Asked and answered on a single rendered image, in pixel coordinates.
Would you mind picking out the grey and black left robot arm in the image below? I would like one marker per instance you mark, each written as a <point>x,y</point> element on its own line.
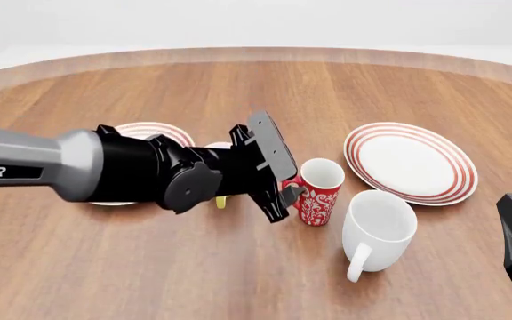
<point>127,166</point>

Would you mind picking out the white plate with red rings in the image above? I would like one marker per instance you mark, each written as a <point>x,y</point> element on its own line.
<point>411,163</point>
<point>149,129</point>

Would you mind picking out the white mug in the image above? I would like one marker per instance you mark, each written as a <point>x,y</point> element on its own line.
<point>380,240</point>

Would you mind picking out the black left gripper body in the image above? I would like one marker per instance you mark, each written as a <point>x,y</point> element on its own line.
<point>270,203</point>

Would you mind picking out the yellow mug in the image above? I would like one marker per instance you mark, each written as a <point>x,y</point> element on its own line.
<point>221,202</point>

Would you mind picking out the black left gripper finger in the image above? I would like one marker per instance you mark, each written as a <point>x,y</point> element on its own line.
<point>292,192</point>

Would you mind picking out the red patterned mug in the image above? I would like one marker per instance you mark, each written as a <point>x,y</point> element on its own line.
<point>322,203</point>

